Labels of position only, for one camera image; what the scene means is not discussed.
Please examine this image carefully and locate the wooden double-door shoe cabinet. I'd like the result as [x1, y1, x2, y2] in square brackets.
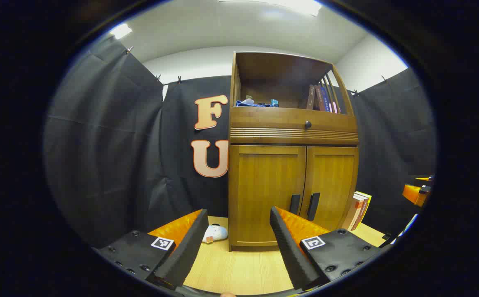
[228, 52, 359, 252]

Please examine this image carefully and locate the beige book with orange band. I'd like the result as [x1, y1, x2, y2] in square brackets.
[341, 194, 364, 231]

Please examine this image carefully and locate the black backdrop cloth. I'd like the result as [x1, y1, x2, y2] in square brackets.
[44, 35, 437, 248]

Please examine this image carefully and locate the blue cloth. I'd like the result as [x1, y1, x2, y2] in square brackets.
[236, 100, 272, 108]

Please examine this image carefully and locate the brown book with white print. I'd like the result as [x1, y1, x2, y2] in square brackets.
[350, 194, 369, 231]

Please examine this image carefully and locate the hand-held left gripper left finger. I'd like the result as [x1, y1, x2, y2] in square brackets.
[92, 208, 210, 291]

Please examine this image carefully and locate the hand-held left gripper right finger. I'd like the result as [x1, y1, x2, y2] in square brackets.
[269, 205, 384, 291]

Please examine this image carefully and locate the white plush toy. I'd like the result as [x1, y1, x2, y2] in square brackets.
[202, 225, 228, 244]

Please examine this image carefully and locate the wooden shoe cabinet door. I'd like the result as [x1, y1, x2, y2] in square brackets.
[230, 145, 307, 247]
[301, 146, 359, 231]

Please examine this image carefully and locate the ceiling light panel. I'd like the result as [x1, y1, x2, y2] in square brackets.
[110, 24, 133, 40]

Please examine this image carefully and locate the wooden cabinet drawer with knob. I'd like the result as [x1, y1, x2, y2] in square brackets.
[230, 106, 358, 133]

